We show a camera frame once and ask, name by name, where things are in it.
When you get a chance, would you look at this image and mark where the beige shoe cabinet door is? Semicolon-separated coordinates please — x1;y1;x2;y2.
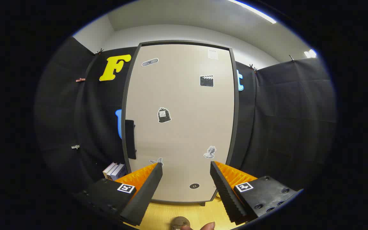
125;44;235;203

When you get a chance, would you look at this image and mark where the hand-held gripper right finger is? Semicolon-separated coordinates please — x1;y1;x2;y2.
210;161;300;224

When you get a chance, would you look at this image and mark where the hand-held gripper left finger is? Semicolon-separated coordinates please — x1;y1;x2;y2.
75;162;163;226

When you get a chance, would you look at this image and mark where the brown shoe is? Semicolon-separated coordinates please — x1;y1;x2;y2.
171;216;191;230

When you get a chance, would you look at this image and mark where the grey shoe cabinet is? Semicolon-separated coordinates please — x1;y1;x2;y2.
121;40;239;206

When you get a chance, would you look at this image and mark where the black backdrop cloth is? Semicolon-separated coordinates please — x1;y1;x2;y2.
34;37;337;198

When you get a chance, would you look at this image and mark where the cream book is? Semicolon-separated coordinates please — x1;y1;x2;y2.
103;162;118;179

